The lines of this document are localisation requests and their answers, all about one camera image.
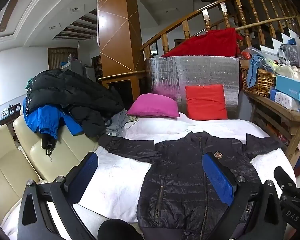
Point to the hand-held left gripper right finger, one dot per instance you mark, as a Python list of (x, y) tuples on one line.
[(217, 180)]

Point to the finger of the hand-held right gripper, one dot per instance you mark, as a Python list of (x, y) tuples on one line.
[(283, 177)]

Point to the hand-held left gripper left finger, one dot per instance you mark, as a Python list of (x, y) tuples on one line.
[(83, 170)]

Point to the dark navy quilted jacket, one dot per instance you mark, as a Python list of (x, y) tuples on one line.
[(180, 180)]

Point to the white bed sheet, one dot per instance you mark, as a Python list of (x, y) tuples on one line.
[(115, 180)]

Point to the grey garment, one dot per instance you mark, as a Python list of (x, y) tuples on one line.
[(117, 123)]

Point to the wooden table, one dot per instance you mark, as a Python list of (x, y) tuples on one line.
[(285, 115)]

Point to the blue jacket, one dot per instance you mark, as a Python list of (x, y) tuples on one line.
[(43, 120)]

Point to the cream leather sofa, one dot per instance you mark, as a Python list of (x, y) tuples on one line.
[(12, 160)]

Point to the white patterned packet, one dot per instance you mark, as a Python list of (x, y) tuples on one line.
[(285, 100)]

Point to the red pillow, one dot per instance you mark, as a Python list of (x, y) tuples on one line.
[(206, 102)]

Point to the pile of black coats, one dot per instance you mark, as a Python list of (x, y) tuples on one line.
[(72, 92)]

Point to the light blue cardboard box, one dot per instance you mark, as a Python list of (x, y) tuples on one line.
[(290, 87)]

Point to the small dark wooden cabinet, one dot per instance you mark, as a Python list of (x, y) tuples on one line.
[(8, 117)]

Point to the pink pillow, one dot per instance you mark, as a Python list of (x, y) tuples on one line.
[(153, 106)]

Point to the wicker basket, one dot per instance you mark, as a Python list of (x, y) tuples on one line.
[(261, 82)]

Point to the grey refrigerator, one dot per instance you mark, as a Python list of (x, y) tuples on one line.
[(78, 68)]

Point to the cream cloth bundle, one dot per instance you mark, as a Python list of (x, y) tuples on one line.
[(288, 71)]

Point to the silver foil insulation mat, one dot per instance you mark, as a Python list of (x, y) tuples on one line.
[(197, 71)]

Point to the blue cloth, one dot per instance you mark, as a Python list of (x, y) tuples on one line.
[(255, 67)]

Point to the clear plastic bag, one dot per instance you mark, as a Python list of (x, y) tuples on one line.
[(288, 53)]

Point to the red blanket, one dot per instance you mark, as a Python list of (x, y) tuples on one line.
[(207, 42)]

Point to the wooden column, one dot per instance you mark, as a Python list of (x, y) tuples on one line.
[(117, 30)]

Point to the wooden stair railing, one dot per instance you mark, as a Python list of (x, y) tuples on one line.
[(240, 10)]

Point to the framed wall picture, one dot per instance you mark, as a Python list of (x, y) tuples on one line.
[(153, 48)]

